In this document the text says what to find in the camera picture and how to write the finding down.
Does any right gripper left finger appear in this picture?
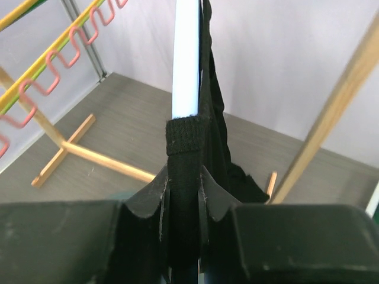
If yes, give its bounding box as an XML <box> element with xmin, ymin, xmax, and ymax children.
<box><xmin>1</xmin><ymin>168</ymin><xmax>171</xmax><ymax>283</ymax></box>

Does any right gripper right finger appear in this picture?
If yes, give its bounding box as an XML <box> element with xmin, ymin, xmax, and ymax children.
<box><xmin>201</xmin><ymin>169</ymin><xmax>378</xmax><ymax>283</ymax></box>

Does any black tank top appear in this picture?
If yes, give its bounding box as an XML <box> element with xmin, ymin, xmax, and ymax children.
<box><xmin>166</xmin><ymin>1</ymin><xmax>269</xmax><ymax>283</ymax></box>

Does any light blue hanger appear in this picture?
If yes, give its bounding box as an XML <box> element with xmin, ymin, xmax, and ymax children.
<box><xmin>172</xmin><ymin>0</ymin><xmax>200</xmax><ymax>119</ymax></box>

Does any yellow plastic hanger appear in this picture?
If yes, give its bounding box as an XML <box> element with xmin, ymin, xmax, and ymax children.
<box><xmin>0</xmin><ymin>0</ymin><xmax>103</xmax><ymax>107</ymax></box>

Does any neon yellow hanger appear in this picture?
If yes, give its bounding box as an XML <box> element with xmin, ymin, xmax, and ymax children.
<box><xmin>0</xmin><ymin>0</ymin><xmax>106</xmax><ymax>116</ymax></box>

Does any green plastic hanger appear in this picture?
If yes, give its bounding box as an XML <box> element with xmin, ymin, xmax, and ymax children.
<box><xmin>16</xmin><ymin>0</ymin><xmax>46</xmax><ymax>14</ymax></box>

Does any wooden clothes rack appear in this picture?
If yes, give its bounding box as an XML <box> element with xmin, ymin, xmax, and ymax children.
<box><xmin>0</xmin><ymin>13</ymin><xmax>379</xmax><ymax>205</ymax></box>

